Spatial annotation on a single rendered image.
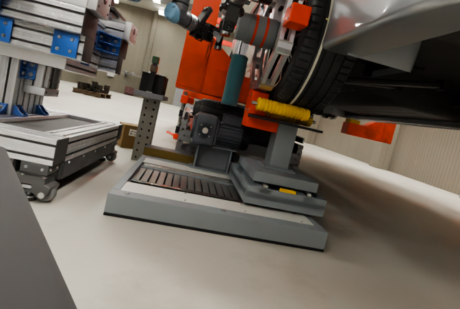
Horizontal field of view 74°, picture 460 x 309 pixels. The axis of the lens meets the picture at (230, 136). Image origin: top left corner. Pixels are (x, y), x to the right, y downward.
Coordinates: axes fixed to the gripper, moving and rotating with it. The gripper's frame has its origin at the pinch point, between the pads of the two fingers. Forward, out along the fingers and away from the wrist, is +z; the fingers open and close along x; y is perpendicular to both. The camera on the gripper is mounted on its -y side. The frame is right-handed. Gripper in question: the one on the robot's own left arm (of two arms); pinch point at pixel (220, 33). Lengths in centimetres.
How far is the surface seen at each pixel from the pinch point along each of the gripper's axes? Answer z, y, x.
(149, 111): 5, 50, -50
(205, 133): 7, 53, -1
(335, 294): -28, 83, 92
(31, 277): -114, 49, 95
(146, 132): 6, 64, -49
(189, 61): 8.6, 14.2, -27.7
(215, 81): 21.8, 22.4, -15.3
